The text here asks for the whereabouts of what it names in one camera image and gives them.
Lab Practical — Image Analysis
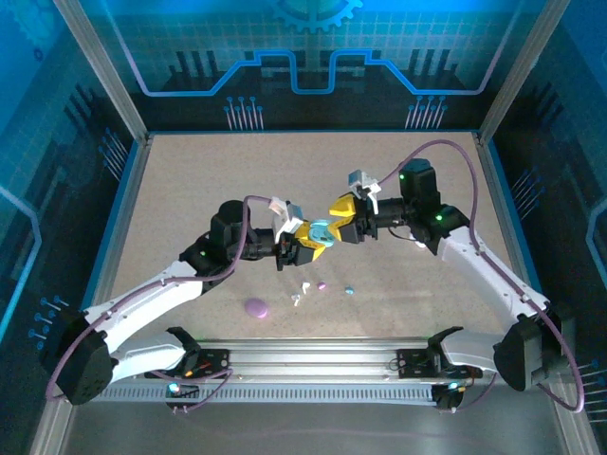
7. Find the blue earbud charging case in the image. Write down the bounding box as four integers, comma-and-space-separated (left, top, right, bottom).
306, 218, 336, 249

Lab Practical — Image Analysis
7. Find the purple earbud charging case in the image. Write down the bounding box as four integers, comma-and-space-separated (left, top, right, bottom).
244, 297, 271, 319

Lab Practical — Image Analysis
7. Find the aluminium base beam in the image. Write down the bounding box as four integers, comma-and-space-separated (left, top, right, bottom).
108, 337, 570, 386

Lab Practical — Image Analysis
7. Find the black controller box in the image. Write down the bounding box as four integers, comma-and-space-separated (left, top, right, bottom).
164, 381, 201, 412
432, 382, 469, 411

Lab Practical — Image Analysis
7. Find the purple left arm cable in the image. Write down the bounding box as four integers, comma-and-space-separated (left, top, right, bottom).
46, 193, 252, 414

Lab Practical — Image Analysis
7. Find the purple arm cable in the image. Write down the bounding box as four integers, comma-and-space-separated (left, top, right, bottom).
46, 193, 252, 414
377, 139, 585, 414

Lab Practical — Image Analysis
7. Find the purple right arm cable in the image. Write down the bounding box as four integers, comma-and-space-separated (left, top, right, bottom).
377, 139, 585, 414

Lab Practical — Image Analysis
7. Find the grey slotted cable duct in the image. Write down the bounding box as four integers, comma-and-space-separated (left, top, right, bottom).
99, 382, 450, 405

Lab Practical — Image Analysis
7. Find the aluminium frame post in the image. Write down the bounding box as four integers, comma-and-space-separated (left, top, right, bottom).
477, 0, 571, 144
51, 0, 152, 143

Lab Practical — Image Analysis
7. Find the aluminium lower frame rail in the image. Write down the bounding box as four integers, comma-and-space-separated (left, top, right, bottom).
548, 381, 602, 455
27, 402, 77, 455

